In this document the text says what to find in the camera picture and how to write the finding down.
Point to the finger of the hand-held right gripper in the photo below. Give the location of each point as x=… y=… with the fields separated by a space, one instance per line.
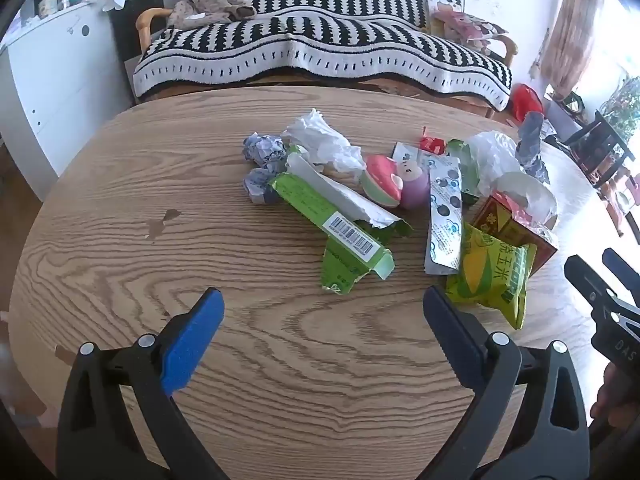
x=622 y=272
x=590 y=285

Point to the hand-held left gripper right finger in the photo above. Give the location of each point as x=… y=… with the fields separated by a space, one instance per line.
x=445 y=325

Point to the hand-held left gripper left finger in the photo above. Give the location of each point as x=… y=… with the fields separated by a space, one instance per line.
x=192 y=340

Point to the blue white paper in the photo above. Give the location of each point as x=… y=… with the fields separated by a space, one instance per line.
x=259 y=185
x=264 y=147

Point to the white tissue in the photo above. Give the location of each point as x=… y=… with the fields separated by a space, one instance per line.
x=322 y=137

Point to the person's right hand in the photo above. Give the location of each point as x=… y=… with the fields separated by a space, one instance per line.
x=617 y=392

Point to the yellow green corn snack packet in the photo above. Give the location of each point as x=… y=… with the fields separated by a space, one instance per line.
x=492 y=272

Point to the red cardboard box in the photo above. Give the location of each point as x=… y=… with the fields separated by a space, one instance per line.
x=505 y=220

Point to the silver blue printed wrapper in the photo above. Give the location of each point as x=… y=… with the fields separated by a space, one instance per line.
x=445 y=210

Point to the black chair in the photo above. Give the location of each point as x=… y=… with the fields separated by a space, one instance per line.
x=610 y=155

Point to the purple round toy figure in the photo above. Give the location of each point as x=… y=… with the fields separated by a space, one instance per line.
x=414 y=187

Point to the grey blue crumpled wrapper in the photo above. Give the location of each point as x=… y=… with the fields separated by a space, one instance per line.
x=532 y=147

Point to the watermelon squishy toy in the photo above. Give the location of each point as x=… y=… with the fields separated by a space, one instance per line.
x=381 y=180

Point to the clear plastic bag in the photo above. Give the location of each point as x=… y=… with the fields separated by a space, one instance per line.
x=495 y=157

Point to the green foil packet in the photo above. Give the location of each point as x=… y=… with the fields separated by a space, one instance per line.
x=465 y=165

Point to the torn green carton box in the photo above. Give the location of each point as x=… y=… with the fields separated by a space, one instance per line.
x=320 y=205

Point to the white printed card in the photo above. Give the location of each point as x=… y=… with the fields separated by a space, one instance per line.
x=407 y=152

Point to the small red wrapper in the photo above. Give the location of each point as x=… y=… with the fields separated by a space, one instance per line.
x=432 y=144

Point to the red plastic bag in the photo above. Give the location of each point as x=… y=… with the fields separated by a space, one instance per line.
x=526 y=101

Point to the brown curtain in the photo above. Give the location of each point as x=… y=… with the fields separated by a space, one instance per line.
x=575 y=35

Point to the white cabinet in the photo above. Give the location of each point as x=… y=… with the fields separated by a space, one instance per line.
x=60 y=85

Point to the pink printed pillow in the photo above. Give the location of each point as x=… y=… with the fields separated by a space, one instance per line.
x=460 y=22

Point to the black speaker box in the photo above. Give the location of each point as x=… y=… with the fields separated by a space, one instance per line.
x=132 y=25

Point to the beige dotted cloth bundle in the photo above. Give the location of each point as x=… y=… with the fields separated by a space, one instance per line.
x=215 y=2

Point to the wooden sofa frame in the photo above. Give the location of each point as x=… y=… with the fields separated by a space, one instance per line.
x=145 y=17

